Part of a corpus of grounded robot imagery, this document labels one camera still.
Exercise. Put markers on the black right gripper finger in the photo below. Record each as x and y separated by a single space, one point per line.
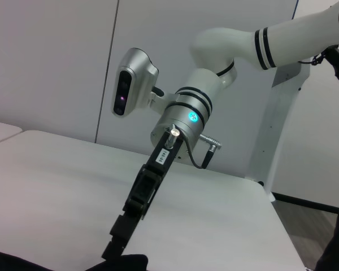
124 227
114 249

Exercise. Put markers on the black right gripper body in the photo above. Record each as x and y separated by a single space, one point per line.
155 166

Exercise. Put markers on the black shirt with FREE print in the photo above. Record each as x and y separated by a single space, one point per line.
45 262

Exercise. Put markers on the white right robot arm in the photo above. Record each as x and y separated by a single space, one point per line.
214 84

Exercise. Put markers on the silver cylindrical connector plug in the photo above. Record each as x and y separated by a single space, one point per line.
172 138

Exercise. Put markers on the white robot torso column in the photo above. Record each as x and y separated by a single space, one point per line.
279 127

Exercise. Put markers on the person leg in dark trousers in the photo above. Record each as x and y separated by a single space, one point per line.
336 240

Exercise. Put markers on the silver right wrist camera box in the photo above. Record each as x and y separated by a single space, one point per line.
130 82

